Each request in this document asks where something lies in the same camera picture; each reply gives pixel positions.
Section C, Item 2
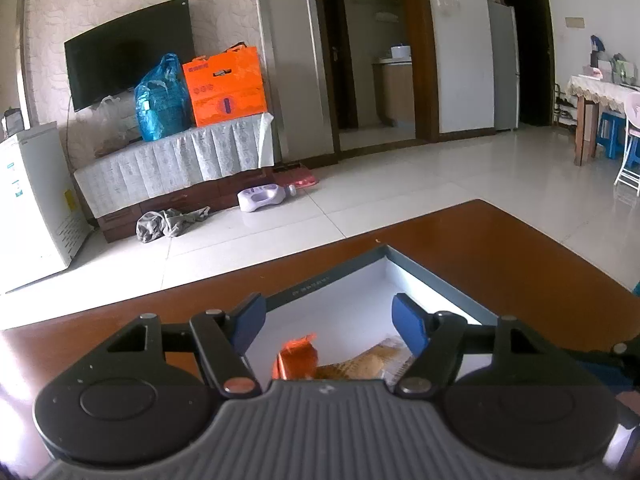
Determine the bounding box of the tan wafer snack packet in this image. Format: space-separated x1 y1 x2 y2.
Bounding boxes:
316 337 414 386

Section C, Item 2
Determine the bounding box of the orange snack packet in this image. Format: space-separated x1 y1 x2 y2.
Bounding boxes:
271 334 319 380

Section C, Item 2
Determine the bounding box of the grey open storage box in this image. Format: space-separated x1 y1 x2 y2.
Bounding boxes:
245 246 497 386

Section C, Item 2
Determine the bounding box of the grey crumpled cloth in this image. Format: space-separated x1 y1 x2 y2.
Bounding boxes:
136 207 212 244

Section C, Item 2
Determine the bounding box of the purple white plastic bottle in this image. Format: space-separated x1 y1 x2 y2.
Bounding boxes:
238 183 297 212

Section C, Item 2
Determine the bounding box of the dark wooden tv cabinet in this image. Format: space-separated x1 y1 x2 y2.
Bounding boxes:
96 167 273 243

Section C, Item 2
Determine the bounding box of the white lace cabinet cloth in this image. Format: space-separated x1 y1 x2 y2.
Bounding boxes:
74 113 274 218

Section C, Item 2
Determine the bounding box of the white small refrigerator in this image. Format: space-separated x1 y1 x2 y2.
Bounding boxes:
1 122 91 292

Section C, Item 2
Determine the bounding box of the blue plastic bag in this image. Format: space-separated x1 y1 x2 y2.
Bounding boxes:
134 53 194 142

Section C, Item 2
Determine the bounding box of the clear plastic bag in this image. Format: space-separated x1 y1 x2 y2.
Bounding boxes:
93 92 141 158

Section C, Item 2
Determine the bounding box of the orange cardboard box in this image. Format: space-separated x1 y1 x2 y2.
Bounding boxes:
182 42 268 127

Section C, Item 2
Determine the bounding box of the kitchen counter cabinet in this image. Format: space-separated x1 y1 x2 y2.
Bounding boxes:
372 60 416 129

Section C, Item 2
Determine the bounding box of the blue plastic stool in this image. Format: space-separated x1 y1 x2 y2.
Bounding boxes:
596 112 625 159

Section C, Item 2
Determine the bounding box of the wooden dining table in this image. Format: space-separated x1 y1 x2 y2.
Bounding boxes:
566 75 638 166

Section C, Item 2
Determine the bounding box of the white folding chair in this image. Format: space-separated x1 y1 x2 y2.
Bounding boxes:
614 92 640 195

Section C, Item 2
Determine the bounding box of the kettle on small refrigerator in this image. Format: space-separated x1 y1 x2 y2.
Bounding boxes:
1 107 25 138

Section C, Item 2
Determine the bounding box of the black wall television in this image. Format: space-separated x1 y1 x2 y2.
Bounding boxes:
64 0 195 112

